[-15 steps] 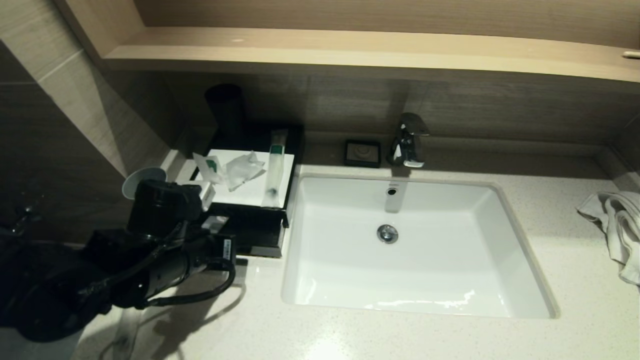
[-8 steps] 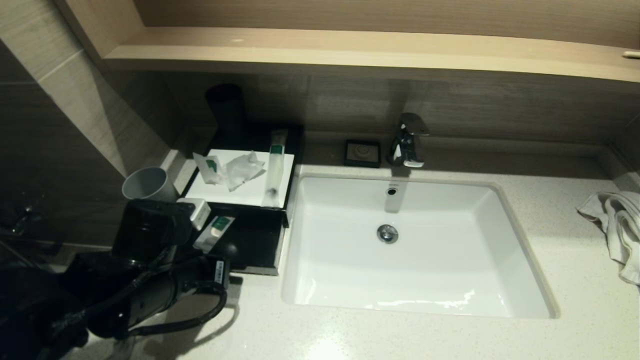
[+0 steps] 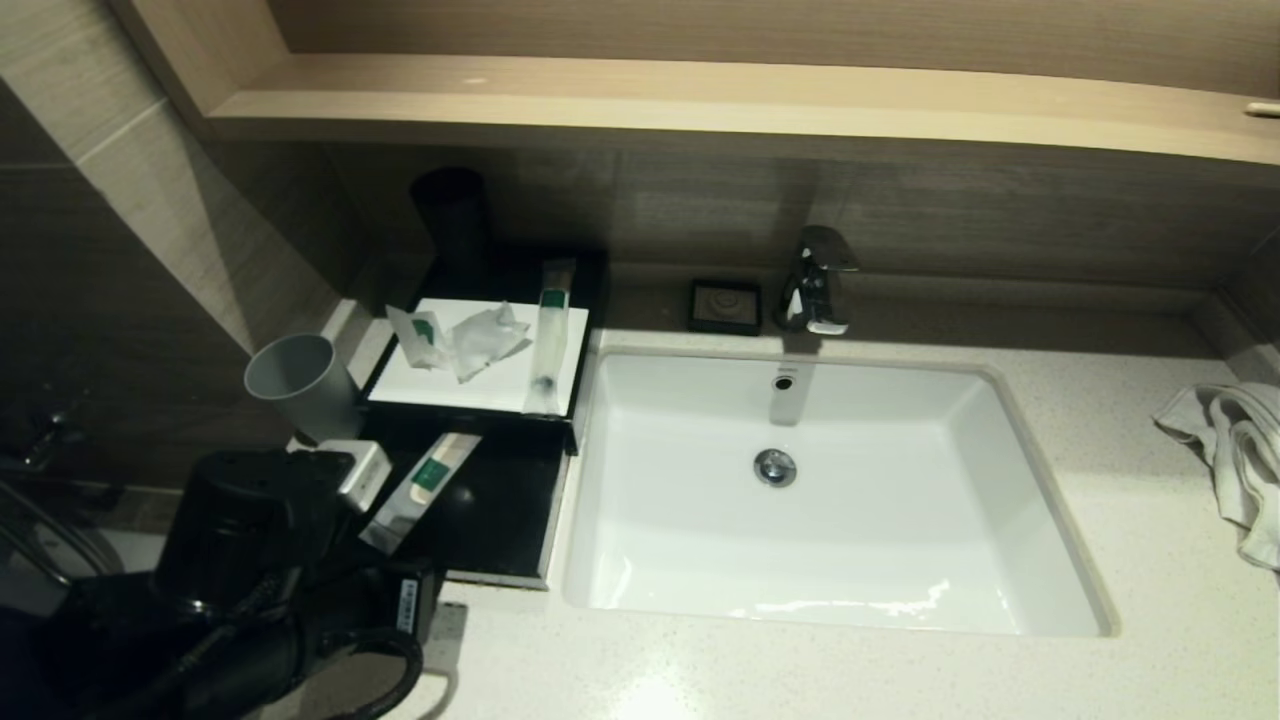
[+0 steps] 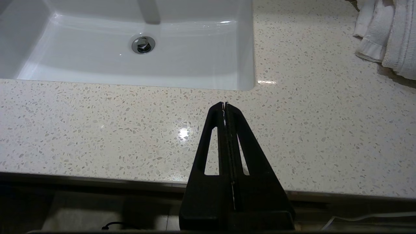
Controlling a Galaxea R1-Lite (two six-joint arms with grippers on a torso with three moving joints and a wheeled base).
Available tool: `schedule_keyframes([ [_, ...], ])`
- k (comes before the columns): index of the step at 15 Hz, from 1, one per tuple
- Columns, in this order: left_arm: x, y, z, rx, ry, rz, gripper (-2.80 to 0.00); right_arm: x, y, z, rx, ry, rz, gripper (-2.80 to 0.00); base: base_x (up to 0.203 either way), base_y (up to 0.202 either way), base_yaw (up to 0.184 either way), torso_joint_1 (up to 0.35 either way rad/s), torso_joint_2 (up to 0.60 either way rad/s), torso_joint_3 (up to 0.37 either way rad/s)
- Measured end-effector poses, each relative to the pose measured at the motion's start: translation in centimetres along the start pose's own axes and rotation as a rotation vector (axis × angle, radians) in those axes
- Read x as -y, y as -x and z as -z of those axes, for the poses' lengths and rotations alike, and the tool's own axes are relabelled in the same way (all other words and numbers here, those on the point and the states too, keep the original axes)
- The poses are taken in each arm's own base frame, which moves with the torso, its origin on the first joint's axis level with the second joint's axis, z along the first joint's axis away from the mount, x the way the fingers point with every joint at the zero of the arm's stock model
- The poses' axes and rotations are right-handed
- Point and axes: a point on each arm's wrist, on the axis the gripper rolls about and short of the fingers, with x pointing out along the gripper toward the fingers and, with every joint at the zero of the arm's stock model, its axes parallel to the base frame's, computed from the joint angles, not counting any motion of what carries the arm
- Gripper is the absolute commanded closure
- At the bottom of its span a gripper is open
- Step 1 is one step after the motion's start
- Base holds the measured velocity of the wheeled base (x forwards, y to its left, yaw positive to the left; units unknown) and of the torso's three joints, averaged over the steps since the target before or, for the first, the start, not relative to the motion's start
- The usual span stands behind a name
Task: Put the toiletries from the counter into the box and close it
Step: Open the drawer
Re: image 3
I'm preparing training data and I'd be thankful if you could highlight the drawer with plastic bags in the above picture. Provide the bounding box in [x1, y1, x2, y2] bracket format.
[372, 414, 574, 592]

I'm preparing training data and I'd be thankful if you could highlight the clear sachet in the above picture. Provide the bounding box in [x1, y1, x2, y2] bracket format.
[450, 302, 535, 385]

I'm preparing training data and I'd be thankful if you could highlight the black amenity box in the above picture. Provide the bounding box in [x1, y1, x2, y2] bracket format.
[358, 248, 612, 457]

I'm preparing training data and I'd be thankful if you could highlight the comb packet green label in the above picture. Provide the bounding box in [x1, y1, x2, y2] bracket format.
[357, 431, 484, 557]

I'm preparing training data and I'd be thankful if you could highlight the grey plastic cup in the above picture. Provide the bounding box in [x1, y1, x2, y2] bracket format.
[242, 332, 362, 447]

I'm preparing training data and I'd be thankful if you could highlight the small sachet green label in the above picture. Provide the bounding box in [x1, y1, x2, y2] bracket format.
[385, 304, 454, 372]

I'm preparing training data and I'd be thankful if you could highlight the white bathtub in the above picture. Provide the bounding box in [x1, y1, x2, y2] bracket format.
[0, 528, 166, 613]

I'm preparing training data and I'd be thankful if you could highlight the long toothbrush packet green band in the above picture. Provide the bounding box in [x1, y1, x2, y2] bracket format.
[522, 260, 580, 417]

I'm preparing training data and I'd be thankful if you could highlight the black tumbler cup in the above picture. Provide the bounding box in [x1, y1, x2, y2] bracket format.
[409, 166, 491, 277]

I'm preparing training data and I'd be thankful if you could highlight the chrome sink drain stopper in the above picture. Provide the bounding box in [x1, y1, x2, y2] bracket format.
[753, 448, 799, 489]

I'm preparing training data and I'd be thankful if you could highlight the chrome bathtub faucet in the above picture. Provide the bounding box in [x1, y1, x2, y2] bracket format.
[0, 398, 86, 473]

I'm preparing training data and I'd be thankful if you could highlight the black soap dish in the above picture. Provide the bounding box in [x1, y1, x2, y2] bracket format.
[687, 278, 764, 337]

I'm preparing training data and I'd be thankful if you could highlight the white sink basin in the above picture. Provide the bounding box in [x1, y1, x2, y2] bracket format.
[561, 346, 1120, 639]

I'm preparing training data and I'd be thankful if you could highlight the chrome sink faucet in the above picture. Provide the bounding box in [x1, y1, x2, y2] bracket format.
[775, 225, 861, 337]

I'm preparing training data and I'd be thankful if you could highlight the light wooden shelf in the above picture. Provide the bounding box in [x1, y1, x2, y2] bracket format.
[105, 0, 1280, 166]

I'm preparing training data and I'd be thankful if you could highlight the white towel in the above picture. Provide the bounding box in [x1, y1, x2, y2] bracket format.
[1151, 381, 1280, 572]

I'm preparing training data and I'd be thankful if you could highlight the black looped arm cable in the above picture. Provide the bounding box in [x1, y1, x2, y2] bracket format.
[330, 622, 428, 720]

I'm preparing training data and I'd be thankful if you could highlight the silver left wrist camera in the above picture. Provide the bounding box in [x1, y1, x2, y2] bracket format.
[288, 439, 394, 514]

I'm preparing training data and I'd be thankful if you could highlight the metal shower hose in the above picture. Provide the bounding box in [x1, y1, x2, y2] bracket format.
[0, 478, 127, 591]

